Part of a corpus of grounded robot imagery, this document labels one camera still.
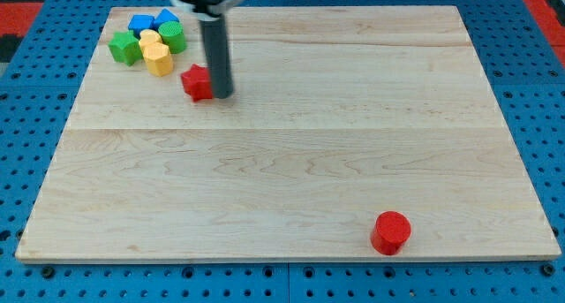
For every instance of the wooden board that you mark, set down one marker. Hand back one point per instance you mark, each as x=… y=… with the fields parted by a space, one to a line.
x=338 y=115

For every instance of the red star block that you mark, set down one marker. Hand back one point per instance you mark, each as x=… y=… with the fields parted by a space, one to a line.
x=196 y=83

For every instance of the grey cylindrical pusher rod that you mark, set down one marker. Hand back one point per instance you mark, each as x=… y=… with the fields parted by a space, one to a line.
x=215 y=39

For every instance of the red cylinder block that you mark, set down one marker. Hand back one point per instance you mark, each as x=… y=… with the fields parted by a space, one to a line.
x=391 y=231

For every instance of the yellow hexagon block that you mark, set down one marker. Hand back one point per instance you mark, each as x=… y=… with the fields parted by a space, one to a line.
x=158 y=59

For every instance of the green cylinder block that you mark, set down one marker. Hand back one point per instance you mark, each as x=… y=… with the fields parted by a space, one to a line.
x=172 y=34

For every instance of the blue triangle block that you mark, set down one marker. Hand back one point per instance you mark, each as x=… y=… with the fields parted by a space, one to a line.
x=165 y=15

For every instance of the green star block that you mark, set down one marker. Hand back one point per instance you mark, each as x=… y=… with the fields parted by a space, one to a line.
x=124 y=47

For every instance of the blue cube block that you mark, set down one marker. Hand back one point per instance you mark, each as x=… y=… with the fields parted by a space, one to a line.
x=140 y=22

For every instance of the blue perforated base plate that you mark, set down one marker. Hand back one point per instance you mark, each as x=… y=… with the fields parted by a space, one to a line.
x=43 y=77

